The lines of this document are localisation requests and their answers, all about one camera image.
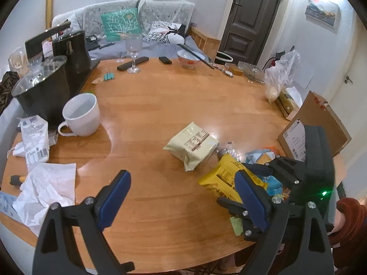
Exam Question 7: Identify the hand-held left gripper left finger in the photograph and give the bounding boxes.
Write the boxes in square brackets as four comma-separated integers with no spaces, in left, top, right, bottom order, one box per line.
[31,170,135,275]

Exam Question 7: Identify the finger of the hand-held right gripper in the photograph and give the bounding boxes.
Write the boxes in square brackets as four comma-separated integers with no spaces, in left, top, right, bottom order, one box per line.
[242,162,276,178]
[217,196,263,242]

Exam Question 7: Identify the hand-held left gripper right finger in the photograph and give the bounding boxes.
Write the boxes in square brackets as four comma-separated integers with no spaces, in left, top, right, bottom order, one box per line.
[234,170,335,275]

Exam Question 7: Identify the blue clear jelly packet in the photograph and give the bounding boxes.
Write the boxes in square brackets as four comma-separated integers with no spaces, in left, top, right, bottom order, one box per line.
[262,175,284,195]

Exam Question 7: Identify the cardboard box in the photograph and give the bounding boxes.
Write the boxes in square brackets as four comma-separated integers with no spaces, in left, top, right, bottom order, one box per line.
[278,91,352,164]

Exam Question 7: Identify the beige snack bag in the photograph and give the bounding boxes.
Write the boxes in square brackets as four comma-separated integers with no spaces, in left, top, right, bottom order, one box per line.
[163,122,220,172]

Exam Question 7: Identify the person's right forearm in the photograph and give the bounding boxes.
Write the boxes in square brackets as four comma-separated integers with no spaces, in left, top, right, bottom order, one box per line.
[328,197,367,267]

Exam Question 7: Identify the blue yellow snack packet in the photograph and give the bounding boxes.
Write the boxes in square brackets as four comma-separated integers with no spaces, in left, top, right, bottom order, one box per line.
[245,147,280,164]

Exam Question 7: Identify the small green paper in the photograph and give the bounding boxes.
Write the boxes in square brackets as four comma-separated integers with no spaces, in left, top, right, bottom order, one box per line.
[230,217,244,237]

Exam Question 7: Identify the clear crinkled wrapper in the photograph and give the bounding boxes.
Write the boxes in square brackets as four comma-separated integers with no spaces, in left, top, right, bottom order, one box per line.
[216,142,241,161]

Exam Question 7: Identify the crumpled white paper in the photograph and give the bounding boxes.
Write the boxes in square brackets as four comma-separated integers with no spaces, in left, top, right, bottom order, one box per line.
[13,163,77,237]

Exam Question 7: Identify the pale flat carton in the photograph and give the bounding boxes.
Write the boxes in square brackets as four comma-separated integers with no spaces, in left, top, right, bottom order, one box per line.
[275,87,303,121]

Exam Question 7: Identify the white door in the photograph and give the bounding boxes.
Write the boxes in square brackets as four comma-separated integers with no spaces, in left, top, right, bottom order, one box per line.
[327,60,367,155]

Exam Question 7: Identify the white mug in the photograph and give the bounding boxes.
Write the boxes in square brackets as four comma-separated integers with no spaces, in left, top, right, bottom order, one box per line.
[58,93,101,137]

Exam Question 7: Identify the clear plastic bag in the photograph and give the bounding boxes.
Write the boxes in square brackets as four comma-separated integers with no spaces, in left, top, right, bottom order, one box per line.
[264,50,301,104]

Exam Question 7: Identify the glass dish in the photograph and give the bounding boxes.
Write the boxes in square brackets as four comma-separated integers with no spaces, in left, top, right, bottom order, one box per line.
[238,61,264,82]

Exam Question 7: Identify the white printed plastic bag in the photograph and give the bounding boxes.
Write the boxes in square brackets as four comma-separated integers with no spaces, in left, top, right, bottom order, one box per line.
[7,115,58,167]

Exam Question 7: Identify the blue printed paper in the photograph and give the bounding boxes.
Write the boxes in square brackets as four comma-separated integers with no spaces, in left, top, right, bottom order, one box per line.
[0,190,26,224]

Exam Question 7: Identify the white rimmed waste bin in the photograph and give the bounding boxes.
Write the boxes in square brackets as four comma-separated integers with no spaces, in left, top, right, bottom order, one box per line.
[215,51,234,65]

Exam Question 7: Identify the black pot with glass lid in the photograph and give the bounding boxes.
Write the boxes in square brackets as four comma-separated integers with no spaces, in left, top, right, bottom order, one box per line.
[11,55,71,127]

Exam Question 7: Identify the patterned ceramic bowl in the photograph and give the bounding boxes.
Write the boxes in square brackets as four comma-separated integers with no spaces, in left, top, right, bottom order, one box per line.
[177,49,205,69]

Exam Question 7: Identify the black tea tray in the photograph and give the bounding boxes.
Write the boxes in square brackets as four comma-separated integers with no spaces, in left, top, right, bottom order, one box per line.
[67,58,101,92]

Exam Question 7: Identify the wooden crate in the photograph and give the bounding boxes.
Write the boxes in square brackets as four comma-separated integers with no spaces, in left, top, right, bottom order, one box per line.
[188,26,221,61]

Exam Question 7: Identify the black remote control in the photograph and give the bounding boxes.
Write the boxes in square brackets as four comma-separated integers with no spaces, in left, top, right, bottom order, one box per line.
[117,57,150,71]

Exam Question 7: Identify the black kettle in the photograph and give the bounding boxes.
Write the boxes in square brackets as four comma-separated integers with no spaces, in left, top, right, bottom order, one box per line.
[52,30,92,76]

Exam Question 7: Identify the brown patterned bag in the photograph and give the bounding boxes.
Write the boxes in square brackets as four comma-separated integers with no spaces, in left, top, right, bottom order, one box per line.
[0,71,19,115]

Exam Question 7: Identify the grey blue sofa sheet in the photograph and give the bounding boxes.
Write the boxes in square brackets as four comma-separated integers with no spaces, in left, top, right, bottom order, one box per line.
[86,36,207,62]

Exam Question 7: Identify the black flat case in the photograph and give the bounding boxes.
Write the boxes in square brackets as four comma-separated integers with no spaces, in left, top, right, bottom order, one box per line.
[86,36,115,50]

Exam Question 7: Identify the dark panelled door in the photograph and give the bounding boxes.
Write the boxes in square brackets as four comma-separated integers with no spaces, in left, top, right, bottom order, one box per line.
[219,0,286,66]

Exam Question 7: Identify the wine glass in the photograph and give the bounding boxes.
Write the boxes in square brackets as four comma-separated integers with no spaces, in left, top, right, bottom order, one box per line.
[125,33,143,74]

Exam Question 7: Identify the white deer print cushion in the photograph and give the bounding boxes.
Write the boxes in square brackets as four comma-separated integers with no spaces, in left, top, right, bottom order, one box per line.
[143,21,188,45]

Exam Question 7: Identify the glass mug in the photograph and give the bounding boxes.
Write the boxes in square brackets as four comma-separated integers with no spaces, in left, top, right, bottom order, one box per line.
[8,49,28,71]

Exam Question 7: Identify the teal branch print cushion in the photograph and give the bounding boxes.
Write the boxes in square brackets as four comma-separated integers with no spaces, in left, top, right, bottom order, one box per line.
[100,8,141,42]

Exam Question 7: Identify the black water spout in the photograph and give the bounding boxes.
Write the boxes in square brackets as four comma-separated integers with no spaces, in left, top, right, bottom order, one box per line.
[25,21,72,61]

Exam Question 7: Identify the grey covered sofa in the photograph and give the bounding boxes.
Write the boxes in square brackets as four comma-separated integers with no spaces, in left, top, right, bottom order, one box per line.
[52,0,195,61]

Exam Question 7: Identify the metal bracelet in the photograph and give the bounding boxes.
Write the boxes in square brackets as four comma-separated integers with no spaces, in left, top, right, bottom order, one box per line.
[214,64,234,78]

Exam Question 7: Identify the landscape wall picture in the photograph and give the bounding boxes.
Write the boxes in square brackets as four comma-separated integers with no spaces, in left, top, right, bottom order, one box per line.
[304,0,342,29]

